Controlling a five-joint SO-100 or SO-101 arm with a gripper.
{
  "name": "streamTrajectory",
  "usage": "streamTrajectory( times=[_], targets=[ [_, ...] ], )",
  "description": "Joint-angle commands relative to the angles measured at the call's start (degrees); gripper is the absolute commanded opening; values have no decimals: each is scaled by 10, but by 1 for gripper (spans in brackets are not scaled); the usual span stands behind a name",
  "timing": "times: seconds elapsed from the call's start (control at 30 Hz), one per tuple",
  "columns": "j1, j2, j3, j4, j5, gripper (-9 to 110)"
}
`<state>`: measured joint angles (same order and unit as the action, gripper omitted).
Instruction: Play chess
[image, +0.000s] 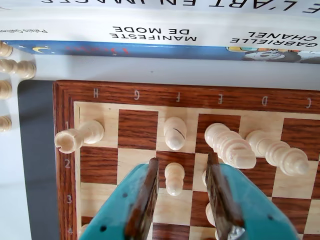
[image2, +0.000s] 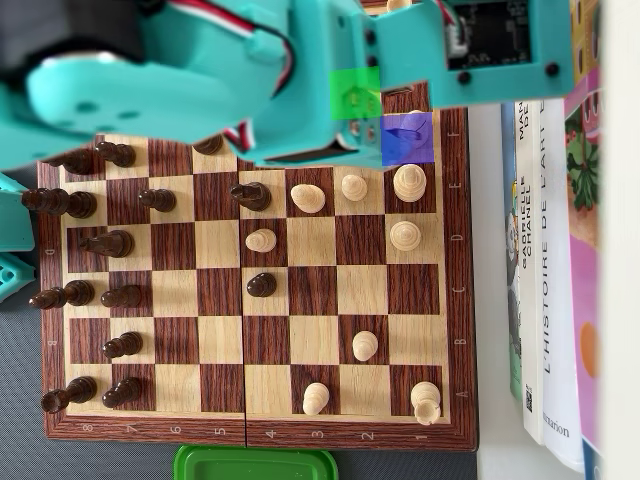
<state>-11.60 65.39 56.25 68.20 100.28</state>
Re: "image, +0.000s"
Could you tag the blue illustrated book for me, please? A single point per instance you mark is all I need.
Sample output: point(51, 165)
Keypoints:
point(150, 51)

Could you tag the light wooden pawn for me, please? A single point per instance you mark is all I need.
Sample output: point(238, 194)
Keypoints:
point(203, 178)
point(174, 177)
point(83, 228)

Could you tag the light wooden king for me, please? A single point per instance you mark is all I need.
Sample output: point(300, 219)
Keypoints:
point(230, 145)

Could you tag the white Gabrielle Chanel book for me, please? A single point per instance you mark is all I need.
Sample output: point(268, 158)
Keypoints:
point(75, 30)

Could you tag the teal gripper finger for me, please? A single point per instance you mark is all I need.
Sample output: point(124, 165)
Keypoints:
point(245, 212)
point(117, 212)

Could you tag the wooden folding chessboard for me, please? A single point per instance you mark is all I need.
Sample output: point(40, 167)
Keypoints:
point(135, 130)

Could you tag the light wooden queen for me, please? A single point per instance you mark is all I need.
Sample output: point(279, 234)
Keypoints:
point(275, 150)

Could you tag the light wooden bishop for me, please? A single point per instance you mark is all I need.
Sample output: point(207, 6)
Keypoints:
point(175, 132)
point(209, 213)

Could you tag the light wooden rook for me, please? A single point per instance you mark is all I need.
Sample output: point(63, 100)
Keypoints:
point(85, 133)

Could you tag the light wooden chess piece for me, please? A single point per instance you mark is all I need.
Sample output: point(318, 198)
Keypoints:
point(5, 89)
point(18, 68)
point(5, 49)
point(5, 123)

